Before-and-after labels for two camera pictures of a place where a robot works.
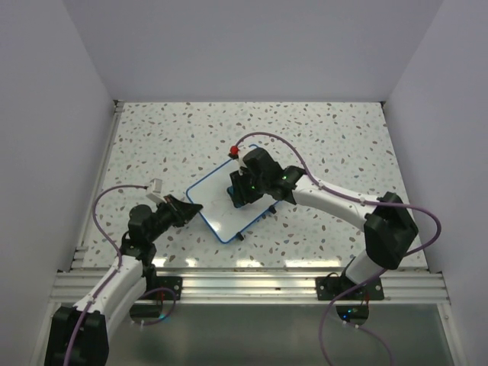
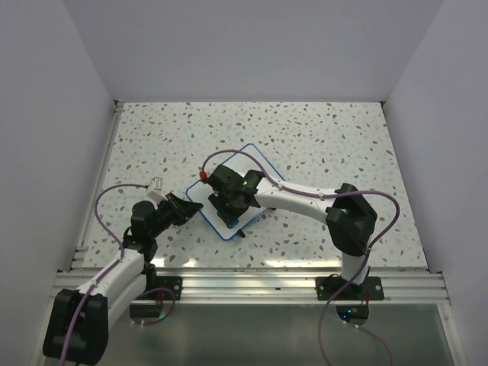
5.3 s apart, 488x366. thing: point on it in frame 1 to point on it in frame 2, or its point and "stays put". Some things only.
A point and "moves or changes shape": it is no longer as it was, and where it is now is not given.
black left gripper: [181, 212] stays put
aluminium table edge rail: [80, 252] stays put
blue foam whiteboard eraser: [230, 190] moves or changes shape
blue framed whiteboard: [210, 197] stays put
